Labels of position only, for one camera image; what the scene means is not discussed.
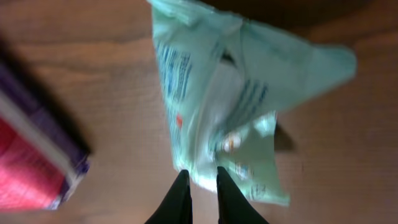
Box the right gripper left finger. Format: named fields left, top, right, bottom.
left=145, top=170, right=193, bottom=224

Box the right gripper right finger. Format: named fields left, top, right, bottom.
left=216, top=166, right=269, bottom=224

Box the green tissue wipes pack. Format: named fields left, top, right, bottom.
left=149, top=0, right=357, bottom=206

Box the pink purple liners pack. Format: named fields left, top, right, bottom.
left=1, top=62, right=90, bottom=211

